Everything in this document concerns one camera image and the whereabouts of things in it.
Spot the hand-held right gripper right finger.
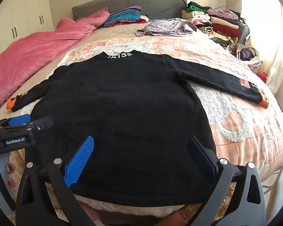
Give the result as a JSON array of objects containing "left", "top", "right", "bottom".
[{"left": 188, "top": 135, "right": 267, "bottom": 226}]

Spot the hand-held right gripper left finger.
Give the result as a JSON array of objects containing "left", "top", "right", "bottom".
[{"left": 15, "top": 136, "right": 95, "bottom": 226}]

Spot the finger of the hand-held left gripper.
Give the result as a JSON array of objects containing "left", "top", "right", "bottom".
[
  {"left": 25, "top": 116, "right": 55, "bottom": 132},
  {"left": 0, "top": 114, "right": 32, "bottom": 129}
]

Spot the black sweater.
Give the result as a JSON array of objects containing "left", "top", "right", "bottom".
[{"left": 6, "top": 49, "right": 270, "bottom": 206}]

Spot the bag of clothes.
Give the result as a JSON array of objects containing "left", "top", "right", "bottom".
[{"left": 226, "top": 44, "right": 263, "bottom": 66}]

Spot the pile of folded clothes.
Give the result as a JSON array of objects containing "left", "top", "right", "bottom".
[{"left": 181, "top": 2, "right": 244, "bottom": 50}]

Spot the person's left hand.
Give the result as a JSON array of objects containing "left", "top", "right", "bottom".
[{"left": 4, "top": 162, "right": 16, "bottom": 189}]

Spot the orange white checked blanket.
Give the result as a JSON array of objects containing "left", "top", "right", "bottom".
[{"left": 9, "top": 38, "right": 283, "bottom": 219}]

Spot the pink duvet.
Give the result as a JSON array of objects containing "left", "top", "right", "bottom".
[{"left": 0, "top": 8, "right": 110, "bottom": 111}]

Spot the white wardrobe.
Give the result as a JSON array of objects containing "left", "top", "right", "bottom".
[{"left": 0, "top": 0, "right": 55, "bottom": 60}]

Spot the beige bed sheet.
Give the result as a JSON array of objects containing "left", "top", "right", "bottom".
[{"left": 57, "top": 25, "right": 227, "bottom": 59}]

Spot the dark grey box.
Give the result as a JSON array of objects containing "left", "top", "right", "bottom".
[{"left": 238, "top": 23, "right": 251, "bottom": 46}]

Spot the magenta cloth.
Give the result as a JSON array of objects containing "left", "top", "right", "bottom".
[{"left": 108, "top": 19, "right": 152, "bottom": 28}]

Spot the white curtain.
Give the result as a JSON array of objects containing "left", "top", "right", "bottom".
[{"left": 238, "top": 0, "right": 283, "bottom": 95}]

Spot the striped blue pillow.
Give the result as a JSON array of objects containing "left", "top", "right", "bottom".
[{"left": 104, "top": 5, "right": 142, "bottom": 27}]

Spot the lilac crumpled garment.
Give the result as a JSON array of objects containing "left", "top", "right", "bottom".
[{"left": 135, "top": 18, "right": 197, "bottom": 37}]

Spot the grey quilted headboard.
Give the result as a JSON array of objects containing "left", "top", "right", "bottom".
[{"left": 71, "top": 0, "right": 188, "bottom": 21}]

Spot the thin red cable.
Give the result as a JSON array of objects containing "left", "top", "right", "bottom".
[{"left": 212, "top": 0, "right": 241, "bottom": 10}]

